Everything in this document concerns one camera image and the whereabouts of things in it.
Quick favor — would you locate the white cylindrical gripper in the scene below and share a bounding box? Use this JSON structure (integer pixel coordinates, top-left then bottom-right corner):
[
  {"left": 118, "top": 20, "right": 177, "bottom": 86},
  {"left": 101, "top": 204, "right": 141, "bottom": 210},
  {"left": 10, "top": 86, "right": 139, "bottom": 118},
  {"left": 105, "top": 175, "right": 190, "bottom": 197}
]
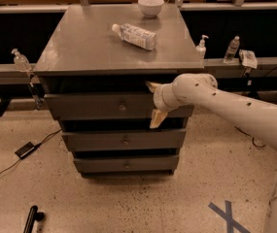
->
[{"left": 146, "top": 81, "right": 178, "bottom": 129}]

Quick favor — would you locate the black handle object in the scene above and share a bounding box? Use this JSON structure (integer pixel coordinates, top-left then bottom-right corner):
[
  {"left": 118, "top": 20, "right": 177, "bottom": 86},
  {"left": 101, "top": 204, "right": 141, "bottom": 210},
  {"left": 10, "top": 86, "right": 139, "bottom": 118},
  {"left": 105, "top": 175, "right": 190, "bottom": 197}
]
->
[{"left": 23, "top": 205, "right": 45, "bottom": 233}]

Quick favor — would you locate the white ceramic bowl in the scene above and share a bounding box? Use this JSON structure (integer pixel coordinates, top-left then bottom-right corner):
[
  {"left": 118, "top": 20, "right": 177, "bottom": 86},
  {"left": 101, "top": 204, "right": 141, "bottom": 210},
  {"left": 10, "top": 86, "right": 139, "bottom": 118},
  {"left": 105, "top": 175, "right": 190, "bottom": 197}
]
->
[{"left": 138, "top": 0, "right": 164, "bottom": 17}]

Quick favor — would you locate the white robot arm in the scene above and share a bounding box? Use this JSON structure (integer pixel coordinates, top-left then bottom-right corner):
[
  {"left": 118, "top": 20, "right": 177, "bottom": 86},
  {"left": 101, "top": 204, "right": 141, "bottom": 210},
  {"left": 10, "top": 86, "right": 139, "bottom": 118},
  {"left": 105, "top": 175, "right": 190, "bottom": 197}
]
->
[{"left": 146, "top": 74, "right": 277, "bottom": 233}]

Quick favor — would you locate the black cable right floor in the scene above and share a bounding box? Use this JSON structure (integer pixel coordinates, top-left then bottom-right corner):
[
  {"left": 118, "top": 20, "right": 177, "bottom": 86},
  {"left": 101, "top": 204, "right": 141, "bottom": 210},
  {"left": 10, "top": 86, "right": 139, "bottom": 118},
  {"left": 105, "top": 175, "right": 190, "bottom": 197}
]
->
[{"left": 234, "top": 125, "right": 267, "bottom": 150}]

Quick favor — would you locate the clear pump bottle left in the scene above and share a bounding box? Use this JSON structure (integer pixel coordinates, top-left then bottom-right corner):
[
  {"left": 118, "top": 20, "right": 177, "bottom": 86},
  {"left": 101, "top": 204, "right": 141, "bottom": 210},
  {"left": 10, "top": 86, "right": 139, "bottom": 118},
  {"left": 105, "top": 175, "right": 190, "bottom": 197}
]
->
[{"left": 12, "top": 49, "right": 31, "bottom": 71}]

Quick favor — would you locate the grey top drawer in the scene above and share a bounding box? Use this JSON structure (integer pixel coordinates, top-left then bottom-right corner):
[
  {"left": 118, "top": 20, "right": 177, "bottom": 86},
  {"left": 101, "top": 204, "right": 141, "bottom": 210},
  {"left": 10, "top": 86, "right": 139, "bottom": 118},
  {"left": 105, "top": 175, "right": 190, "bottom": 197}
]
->
[{"left": 44, "top": 91, "right": 194, "bottom": 120}]

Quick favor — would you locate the grey drawer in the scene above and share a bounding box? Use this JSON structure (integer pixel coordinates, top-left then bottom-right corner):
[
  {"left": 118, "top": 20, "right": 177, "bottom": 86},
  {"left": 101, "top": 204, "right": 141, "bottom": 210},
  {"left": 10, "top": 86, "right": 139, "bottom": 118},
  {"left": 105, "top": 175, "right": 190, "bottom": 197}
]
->
[
  {"left": 44, "top": 91, "right": 194, "bottom": 120},
  {"left": 74, "top": 155, "right": 179, "bottom": 174},
  {"left": 62, "top": 129, "right": 186, "bottom": 151}
]

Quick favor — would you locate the grey drawer cabinet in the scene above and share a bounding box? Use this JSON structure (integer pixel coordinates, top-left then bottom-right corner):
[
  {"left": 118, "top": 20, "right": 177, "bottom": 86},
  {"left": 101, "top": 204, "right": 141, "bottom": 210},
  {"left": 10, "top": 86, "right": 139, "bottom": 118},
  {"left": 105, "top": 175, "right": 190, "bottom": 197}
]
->
[{"left": 33, "top": 3, "right": 205, "bottom": 180}]

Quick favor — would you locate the grey bottom drawer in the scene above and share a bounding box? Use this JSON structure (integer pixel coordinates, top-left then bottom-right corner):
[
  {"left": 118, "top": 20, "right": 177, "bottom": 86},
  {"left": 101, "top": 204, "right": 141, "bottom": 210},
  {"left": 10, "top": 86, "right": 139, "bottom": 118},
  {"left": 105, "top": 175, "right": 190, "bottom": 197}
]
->
[{"left": 74, "top": 155, "right": 179, "bottom": 174}]

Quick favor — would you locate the black adapter cable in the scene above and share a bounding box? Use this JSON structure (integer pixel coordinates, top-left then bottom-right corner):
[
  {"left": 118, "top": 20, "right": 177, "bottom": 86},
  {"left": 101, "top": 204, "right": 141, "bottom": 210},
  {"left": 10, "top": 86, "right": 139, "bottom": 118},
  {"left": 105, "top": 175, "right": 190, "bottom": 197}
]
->
[{"left": 0, "top": 128, "right": 63, "bottom": 192}]

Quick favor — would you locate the white pump sanitizer bottle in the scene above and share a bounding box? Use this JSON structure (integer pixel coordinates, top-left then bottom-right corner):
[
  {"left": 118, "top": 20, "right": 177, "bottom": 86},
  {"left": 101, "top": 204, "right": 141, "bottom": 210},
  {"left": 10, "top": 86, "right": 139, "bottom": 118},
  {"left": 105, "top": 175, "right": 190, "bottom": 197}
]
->
[{"left": 196, "top": 35, "right": 208, "bottom": 59}]

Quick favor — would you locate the black power adapter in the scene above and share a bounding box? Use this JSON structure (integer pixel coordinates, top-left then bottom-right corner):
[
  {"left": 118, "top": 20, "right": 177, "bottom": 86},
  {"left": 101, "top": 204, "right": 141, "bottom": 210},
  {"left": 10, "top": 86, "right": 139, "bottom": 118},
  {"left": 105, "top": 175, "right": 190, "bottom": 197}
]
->
[{"left": 15, "top": 142, "right": 34, "bottom": 159}]

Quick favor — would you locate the crumpled white packet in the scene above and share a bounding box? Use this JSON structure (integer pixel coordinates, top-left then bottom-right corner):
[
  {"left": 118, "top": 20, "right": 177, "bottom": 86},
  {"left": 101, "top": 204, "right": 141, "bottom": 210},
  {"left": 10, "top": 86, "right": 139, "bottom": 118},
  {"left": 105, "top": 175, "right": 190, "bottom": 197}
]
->
[{"left": 239, "top": 50, "right": 258, "bottom": 69}]

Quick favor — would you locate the lying plastic water bottle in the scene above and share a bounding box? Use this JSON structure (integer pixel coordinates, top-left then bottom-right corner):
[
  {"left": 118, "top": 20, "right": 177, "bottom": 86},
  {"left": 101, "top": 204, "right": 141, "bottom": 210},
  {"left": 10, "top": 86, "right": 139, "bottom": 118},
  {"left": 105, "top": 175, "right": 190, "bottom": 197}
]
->
[{"left": 112, "top": 23, "right": 156, "bottom": 50}]

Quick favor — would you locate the grey middle drawer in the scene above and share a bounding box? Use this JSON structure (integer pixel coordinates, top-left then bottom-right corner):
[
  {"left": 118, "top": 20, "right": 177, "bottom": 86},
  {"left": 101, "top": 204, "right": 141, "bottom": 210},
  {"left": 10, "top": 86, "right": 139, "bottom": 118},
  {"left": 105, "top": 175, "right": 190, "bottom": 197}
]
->
[{"left": 62, "top": 129, "right": 186, "bottom": 151}]

